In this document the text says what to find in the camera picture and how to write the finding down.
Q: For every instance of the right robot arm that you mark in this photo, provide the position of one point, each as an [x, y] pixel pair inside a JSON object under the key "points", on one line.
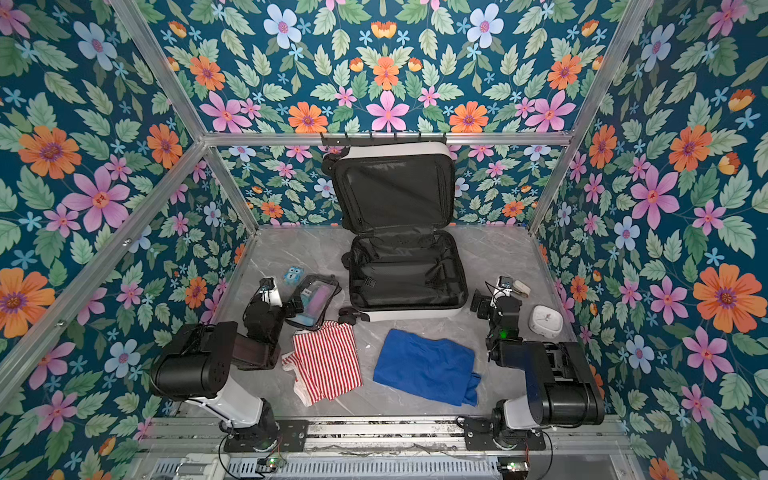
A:
{"points": [[559, 387]]}

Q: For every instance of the clear toiletry pouch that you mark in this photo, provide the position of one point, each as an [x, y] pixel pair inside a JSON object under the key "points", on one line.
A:
{"points": [[308, 304]]}

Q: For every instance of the black hook rack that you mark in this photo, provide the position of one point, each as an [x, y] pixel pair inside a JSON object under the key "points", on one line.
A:
{"points": [[371, 139]]}

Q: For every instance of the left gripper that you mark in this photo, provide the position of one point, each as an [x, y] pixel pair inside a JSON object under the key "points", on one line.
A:
{"points": [[264, 298]]}

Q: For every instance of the white round alarm clock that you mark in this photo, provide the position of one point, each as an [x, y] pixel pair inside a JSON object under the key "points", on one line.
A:
{"points": [[545, 321]]}

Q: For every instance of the red white striped garment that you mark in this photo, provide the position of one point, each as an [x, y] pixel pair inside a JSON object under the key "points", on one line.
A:
{"points": [[324, 363]]}

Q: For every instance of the small beige stapler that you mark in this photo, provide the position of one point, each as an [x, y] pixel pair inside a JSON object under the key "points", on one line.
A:
{"points": [[520, 288]]}

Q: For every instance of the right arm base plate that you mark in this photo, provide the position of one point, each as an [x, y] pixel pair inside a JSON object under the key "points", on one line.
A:
{"points": [[486, 434]]}

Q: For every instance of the white hard-shell suitcase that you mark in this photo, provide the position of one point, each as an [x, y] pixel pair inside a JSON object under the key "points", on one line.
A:
{"points": [[398, 200]]}

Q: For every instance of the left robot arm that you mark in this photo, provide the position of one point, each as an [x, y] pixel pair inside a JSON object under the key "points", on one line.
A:
{"points": [[195, 368]]}

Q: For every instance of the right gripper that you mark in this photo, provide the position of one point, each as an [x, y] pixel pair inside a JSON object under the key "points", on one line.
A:
{"points": [[501, 304]]}

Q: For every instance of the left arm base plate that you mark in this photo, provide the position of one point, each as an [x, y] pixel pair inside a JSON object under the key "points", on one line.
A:
{"points": [[282, 435]]}

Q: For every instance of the small teal owl toy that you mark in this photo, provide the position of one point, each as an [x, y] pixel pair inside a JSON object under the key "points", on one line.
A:
{"points": [[293, 276]]}

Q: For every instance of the aluminium mounting rail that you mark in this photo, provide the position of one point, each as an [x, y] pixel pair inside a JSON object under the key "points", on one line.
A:
{"points": [[435, 435]]}

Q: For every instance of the blue cloth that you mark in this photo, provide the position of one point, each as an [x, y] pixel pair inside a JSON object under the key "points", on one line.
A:
{"points": [[438, 370]]}

